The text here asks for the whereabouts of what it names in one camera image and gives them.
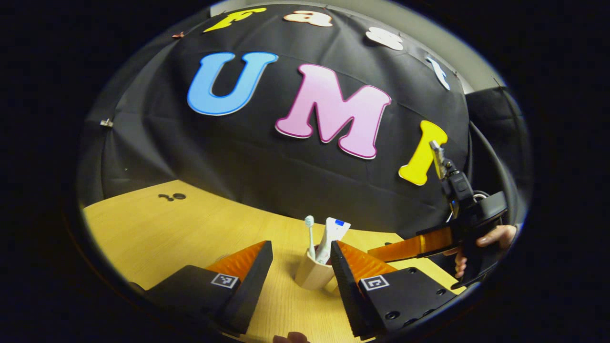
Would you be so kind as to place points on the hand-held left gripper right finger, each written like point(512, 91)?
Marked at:
point(345, 286)

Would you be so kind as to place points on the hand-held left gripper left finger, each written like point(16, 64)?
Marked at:
point(252, 286)

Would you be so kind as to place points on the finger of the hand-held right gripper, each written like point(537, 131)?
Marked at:
point(414, 245)

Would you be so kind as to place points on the beige cup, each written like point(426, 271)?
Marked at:
point(312, 275)

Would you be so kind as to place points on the white toothpaste tube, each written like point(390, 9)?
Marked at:
point(331, 236)

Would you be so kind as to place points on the white toothbrush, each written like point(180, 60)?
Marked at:
point(310, 233)

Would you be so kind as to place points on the wooden desktop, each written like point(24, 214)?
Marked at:
point(190, 228)

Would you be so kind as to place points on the black backdrop cloth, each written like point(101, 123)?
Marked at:
point(286, 171)

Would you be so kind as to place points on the silver metal clip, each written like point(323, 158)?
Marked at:
point(106, 123)

